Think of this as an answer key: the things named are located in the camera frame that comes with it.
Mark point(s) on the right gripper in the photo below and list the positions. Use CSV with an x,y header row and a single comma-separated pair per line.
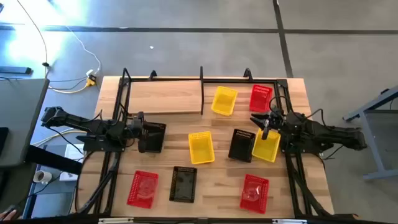
x,y
275,121

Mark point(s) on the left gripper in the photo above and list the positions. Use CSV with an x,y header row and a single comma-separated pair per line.
x,y
136,130

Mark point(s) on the black plastic basket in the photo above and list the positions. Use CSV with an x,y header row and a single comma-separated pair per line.
x,y
241,146
183,185
155,140

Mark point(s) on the yellow plastic basket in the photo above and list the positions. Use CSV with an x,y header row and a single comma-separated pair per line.
x,y
265,151
224,101
201,148

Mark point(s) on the red plastic basket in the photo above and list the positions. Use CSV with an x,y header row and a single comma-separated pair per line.
x,y
142,189
260,99
254,194

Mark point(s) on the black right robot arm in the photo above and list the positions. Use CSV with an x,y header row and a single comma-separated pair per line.
x,y
326,132

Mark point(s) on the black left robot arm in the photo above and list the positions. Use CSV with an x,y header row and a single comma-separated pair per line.
x,y
77,122

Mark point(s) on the white printed box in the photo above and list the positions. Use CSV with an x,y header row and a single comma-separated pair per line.
x,y
74,153

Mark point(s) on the white flat box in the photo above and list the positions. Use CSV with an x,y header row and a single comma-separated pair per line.
x,y
68,176

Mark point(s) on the yellow plug adapter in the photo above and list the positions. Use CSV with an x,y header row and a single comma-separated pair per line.
x,y
90,82

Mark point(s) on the white plug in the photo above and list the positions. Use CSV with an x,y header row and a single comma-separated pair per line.
x,y
90,72

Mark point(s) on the black desk leg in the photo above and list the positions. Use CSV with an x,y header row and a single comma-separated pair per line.
x,y
53,160

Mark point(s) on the white cup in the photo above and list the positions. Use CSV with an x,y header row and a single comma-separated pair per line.
x,y
42,176

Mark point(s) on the grey desk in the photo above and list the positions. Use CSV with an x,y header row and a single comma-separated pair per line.
x,y
21,118

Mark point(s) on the black flat device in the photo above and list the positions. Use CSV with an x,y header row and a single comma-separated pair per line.
x,y
3,140

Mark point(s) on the black power strip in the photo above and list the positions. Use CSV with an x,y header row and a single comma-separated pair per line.
x,y
15,70

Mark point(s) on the person's hand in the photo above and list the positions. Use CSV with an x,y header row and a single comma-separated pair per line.
x,y
7,215

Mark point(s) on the black aluminium frame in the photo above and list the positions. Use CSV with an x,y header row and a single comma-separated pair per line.
x,y
236,80

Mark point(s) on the silver metal bracket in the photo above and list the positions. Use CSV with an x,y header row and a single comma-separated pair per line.
x,y
115,221
289,221

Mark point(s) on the grey metal table frame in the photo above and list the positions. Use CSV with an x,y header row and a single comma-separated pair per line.
x,y
374,146

